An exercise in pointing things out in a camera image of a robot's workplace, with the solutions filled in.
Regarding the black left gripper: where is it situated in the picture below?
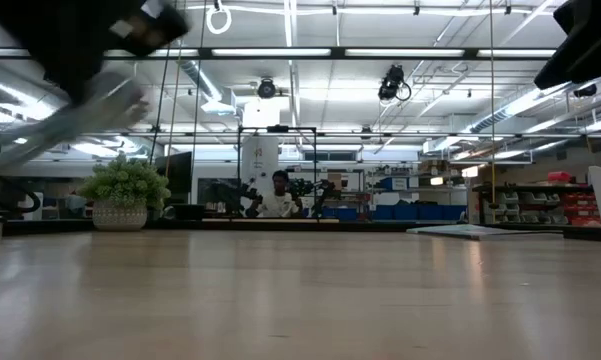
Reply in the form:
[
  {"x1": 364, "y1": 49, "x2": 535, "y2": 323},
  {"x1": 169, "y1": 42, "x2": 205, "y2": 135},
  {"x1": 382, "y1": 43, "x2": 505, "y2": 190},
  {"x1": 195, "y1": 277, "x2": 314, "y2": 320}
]
[{"x1": 0, "y1": 0, "x2": 192, "y2": 179}]

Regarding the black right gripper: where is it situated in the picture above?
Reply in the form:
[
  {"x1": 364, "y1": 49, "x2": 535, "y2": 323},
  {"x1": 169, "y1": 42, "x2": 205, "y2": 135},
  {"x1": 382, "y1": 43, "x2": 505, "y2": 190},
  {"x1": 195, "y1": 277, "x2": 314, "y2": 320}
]
[{"x1": 533, "y1": 0, "x2": 601, "y2": 92}]

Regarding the green plant in patterned pot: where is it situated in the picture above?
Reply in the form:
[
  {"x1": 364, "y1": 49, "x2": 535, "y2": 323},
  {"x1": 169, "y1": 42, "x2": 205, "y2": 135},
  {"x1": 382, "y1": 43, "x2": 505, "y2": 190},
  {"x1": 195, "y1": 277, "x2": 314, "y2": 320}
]
[{"x1": 76, "y1": 152, "x2": 172, "y2": 232}]

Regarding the white roll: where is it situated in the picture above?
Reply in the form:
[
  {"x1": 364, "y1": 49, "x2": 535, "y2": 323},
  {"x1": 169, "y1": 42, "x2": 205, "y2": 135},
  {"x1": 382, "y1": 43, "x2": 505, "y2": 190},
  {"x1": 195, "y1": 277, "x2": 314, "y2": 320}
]
[{"x1": 17, "y1": 191, "x2": 44, "y2": 222}]

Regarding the black monitor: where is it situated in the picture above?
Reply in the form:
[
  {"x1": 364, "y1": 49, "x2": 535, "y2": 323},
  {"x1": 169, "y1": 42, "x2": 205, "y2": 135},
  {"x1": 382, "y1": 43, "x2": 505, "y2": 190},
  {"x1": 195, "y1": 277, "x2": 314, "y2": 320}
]
[{"x1": 153, "y1": 151, "x2": 194, "y2": 207}]

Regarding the shelf with red bins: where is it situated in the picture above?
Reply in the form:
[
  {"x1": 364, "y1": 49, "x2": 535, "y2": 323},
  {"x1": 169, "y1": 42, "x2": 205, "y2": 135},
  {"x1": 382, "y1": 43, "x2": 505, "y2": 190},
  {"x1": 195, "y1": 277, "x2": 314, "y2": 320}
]
[{"x1": 471, "y1": 182, "x2": 601, "y2": 227}]

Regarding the white pillar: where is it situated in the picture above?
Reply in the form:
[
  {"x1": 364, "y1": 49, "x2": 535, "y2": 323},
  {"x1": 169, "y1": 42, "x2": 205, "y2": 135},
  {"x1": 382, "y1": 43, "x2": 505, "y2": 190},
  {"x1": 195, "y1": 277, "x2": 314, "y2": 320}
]
[{"x1": 240, "y1": 136, "x2": 281, "y2": 197}]

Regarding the grey flat board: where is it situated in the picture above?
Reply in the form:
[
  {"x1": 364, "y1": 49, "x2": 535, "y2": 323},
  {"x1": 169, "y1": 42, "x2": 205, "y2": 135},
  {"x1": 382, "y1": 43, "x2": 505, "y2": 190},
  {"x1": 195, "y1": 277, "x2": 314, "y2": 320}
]
[{"x1": 405, "y1": 223, "x2": 565, "y2": 242}]

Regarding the row of blue bins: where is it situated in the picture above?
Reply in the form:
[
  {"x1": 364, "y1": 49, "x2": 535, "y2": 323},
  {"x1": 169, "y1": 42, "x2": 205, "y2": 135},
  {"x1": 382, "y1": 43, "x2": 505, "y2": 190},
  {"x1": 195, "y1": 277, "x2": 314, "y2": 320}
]
[{"x1": 371, "y1": 203, "x2": 469, "y2": 222}]

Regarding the person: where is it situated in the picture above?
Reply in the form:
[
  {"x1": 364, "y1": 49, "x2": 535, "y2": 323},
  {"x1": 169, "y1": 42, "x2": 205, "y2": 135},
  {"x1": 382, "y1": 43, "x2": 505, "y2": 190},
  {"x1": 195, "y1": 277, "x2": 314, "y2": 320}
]
[{"x1": 251, "y1": 169, "x2": 305, "y2": 219}]

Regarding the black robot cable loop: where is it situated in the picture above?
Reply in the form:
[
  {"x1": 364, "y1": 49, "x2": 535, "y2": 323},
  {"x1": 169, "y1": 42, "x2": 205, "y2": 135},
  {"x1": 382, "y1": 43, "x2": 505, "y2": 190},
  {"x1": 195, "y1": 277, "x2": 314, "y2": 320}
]
[{"x1": 0, "y1": 178, "x2": 42, "y2": 216}]

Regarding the white hanging ring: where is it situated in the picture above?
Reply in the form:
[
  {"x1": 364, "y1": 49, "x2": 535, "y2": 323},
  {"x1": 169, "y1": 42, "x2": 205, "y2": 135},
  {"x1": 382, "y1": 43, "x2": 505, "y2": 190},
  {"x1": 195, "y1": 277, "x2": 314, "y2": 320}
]
[{"x1": 205, "y1": 0, "x2": 233, "y2": 36}]

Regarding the black overhead camera with cable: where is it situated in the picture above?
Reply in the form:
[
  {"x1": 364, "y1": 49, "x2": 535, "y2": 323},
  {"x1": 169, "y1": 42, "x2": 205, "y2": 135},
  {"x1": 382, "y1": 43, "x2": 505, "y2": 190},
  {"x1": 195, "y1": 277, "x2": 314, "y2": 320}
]
[{"x1": 377, "y1": 63, "x2": 413, "y2": 103}]

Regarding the round black ceiling camera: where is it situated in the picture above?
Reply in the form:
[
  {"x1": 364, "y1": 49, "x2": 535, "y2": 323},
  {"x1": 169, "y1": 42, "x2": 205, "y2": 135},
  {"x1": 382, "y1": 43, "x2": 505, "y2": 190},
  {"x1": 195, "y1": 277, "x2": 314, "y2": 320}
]
[{"x1": 256, "y1": 76, "x2": 278, "y2": 100}]

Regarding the black metal frame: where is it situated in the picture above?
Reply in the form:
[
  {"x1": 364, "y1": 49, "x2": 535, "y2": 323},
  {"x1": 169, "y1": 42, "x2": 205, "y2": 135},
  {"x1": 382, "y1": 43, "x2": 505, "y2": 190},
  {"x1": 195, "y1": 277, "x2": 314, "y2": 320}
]
[{"x1": 236, "y1": 124, "x2": 319, "y2": 221}]

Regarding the black overhead frame bar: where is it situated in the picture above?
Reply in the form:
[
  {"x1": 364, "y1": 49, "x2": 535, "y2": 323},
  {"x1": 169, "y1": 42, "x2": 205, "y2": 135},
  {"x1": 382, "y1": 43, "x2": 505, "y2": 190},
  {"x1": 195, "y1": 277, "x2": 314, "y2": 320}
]
[{"x1": 0, "y1": 46, "x2": 559, "y2": 62}]

